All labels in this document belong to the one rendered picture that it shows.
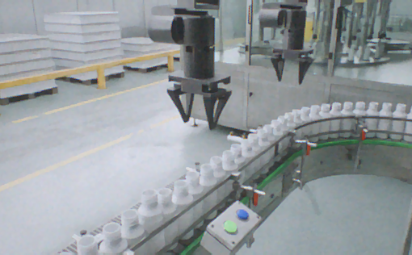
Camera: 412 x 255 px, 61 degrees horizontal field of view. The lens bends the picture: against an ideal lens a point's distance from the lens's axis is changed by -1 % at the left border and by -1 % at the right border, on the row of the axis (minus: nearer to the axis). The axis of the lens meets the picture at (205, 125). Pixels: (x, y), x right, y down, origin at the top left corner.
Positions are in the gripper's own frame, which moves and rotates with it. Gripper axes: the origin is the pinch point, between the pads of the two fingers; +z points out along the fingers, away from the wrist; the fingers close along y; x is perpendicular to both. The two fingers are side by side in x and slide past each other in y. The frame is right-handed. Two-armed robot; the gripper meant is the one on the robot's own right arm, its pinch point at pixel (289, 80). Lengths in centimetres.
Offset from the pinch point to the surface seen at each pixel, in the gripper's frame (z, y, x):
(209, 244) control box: 33, 1, 40
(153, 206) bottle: 24, 13, 46
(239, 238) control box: 30.2, -5.3, 36.4
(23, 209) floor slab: 143, 224, -20
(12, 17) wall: 21, 711, -293
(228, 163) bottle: 26.5, 13.5, 10.8
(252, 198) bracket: 34.8, 3.7, 12.3
